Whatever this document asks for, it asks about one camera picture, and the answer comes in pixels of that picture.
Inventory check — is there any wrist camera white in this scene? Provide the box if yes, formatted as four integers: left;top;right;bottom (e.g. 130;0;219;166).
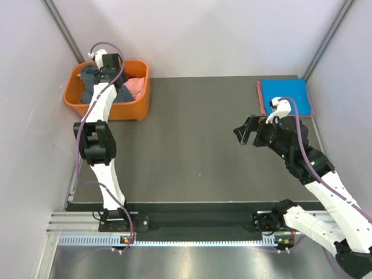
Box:
266;97;292;124
88;49;108;69

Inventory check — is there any pink t shirt in bin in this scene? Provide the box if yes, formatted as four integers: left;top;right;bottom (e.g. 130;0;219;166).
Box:
124;77;145;100

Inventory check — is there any right aluminium corner post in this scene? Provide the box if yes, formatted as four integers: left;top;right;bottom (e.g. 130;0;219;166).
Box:
303;0;356;81

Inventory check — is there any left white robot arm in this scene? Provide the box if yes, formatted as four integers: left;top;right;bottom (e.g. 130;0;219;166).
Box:
73;49;134;237

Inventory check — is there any orange plastic bin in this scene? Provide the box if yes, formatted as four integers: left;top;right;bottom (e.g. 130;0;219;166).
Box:
63;60;151;121

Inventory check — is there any white slotted cable duct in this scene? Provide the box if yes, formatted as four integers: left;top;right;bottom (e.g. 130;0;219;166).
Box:
58;234;294;246

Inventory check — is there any aluminium corner post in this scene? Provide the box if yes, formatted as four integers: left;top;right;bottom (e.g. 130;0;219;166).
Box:
303;0;356;81
41;0;84;63

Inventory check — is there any aluminium frame rail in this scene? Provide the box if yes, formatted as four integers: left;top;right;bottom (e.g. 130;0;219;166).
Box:
46;212;129;234

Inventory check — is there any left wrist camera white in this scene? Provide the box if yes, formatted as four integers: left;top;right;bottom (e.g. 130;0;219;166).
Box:
88;49;108;69

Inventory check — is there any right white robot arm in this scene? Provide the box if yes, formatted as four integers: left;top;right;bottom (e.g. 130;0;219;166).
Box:
233;116;371;278

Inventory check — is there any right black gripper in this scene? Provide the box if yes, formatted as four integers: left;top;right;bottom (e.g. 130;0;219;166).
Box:
233;114;291;160

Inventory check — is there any folded pink t shirt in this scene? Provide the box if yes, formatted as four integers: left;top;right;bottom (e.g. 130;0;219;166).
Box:
256;80;315;118

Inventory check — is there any folded bright blue t shirt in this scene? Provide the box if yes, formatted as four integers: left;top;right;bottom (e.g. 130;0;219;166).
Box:
260;77;312;117

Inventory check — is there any grey-blue t shirt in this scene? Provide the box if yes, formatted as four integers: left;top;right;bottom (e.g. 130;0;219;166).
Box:
78;65;135;104

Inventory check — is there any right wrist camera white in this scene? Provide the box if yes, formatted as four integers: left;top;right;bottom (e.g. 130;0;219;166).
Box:
266;97;292;124

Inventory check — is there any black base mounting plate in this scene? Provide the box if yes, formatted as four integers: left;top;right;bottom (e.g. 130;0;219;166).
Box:
66;201;326;242

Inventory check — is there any left aluminium corner post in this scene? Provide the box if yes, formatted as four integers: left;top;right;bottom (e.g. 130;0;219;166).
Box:
41;0;84;63

